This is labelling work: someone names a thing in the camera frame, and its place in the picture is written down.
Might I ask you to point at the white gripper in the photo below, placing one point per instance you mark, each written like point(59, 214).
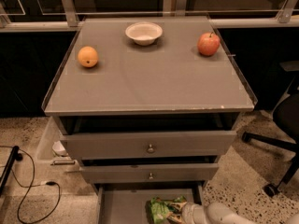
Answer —
point(189, 213)

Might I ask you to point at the green rice chip bag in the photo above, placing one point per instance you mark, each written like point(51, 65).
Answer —
point(159, 209)

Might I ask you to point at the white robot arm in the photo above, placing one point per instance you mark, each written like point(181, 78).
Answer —
point(215, 213)

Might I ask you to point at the middle grey drawer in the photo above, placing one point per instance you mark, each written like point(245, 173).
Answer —
point(149, 173)

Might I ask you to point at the grey drawer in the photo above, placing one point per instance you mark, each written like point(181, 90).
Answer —
point(96, 146)
point(130, 203)
point(149, 173)

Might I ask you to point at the bottom grey drawer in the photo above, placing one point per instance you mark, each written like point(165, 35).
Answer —
point(130, 203)

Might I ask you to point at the top grey drawer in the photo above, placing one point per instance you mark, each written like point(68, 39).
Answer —
point(96, 146)

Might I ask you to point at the grey drawer cabinet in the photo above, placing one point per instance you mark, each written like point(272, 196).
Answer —
point(164, 87)

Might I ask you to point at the red apple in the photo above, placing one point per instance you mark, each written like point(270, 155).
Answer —
point(208, 44)

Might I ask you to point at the black stand leg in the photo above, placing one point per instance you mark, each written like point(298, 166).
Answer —
point(7, 168)

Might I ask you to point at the orange fruit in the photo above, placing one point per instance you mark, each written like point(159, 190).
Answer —
point(88, 57)

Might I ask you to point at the white paper bowl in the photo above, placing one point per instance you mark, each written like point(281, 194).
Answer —
point(144, 33)

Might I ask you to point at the metal railing frame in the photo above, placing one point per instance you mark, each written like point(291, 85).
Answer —
point(69, 15)

